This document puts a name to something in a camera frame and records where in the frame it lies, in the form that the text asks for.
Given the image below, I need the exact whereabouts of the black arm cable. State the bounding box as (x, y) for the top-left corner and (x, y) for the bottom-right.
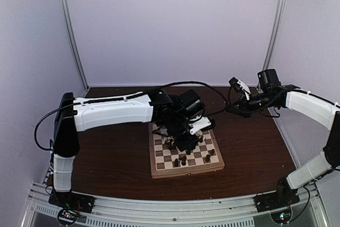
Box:
(33, 80), (229, 151)
(227, 86), (282, 119)

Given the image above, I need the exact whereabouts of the aluminium front rail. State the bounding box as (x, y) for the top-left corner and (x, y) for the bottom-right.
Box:
(22, 179), (324, 227)

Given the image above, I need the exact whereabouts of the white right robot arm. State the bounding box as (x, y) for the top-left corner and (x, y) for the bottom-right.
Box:
(227, 69), (339, 207)

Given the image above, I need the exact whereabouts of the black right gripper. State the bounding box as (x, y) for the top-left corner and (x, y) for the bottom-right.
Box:
(226, 91), (277, 118)

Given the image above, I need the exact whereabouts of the pile of dark chess pieces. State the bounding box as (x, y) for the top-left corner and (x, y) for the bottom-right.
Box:
(164, 135), (205, 150)

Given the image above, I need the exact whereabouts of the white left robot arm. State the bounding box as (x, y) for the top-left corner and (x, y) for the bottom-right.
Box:
(53, 89), (213, 208)

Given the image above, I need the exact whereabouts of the aluminium frame post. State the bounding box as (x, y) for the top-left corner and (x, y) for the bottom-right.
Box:
(262, 0), (286, 71)
(61, 0), (90, 91)

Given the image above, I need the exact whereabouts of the dark chess pawn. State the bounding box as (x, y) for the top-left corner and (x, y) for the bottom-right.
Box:
(205, 154), (210, 163)

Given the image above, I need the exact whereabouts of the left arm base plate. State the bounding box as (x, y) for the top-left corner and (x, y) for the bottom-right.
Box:
(48, 192), (95, 213)

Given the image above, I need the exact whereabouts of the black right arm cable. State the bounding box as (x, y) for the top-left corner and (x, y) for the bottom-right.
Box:
(227, 86), (282, 119)

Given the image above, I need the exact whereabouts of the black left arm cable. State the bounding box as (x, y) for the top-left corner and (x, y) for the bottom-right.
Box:
(33, 80), (229, 151)

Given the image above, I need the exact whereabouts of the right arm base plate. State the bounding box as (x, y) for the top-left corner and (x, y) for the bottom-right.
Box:
(253, 192), (300, 213)

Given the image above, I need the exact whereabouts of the aluminium frame post right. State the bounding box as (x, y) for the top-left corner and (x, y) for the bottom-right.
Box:
(262, 0), (286, 71)

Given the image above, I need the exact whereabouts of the aluminium frame post left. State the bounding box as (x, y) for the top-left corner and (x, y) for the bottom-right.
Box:
(61, 0), (90, 91)

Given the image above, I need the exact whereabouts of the wooden chess board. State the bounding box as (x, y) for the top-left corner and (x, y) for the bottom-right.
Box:
(149, 123), (225, 179)

